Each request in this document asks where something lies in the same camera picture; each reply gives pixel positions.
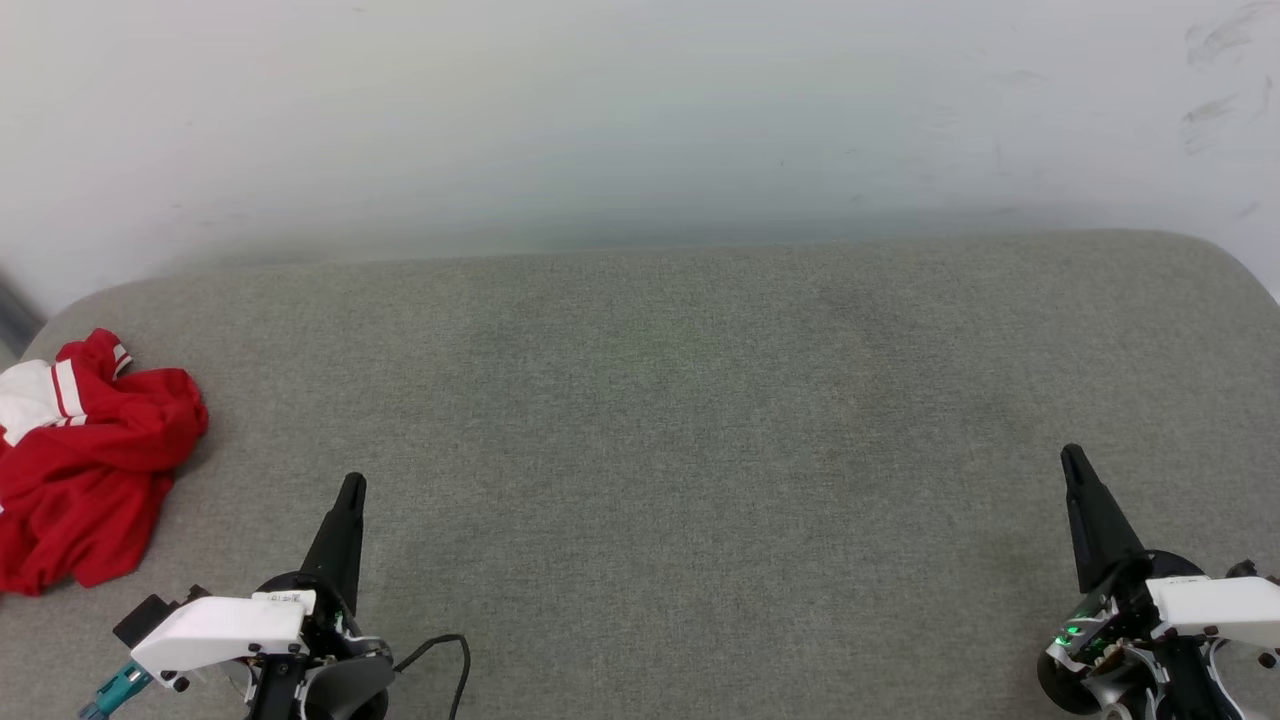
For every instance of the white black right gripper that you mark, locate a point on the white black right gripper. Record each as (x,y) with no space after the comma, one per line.
(1220,605)

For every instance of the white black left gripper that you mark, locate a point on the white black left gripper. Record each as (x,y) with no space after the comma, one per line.
(220,630)

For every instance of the red white basketball jersey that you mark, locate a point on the red white basketball jersey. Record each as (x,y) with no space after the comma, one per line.
(90,480)

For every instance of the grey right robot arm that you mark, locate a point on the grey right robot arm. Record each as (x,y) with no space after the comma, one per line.
(1180,680)

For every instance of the grey fabric sofa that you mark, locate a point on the grey fabric sofa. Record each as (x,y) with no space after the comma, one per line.
(640,450)

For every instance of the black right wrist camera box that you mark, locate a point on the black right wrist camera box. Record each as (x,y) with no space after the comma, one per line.
(1250,572)

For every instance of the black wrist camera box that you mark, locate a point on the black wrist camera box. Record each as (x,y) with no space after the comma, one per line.
(150,615)
(1250,572)

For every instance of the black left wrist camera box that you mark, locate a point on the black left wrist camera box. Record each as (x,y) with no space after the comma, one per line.
(150,615)

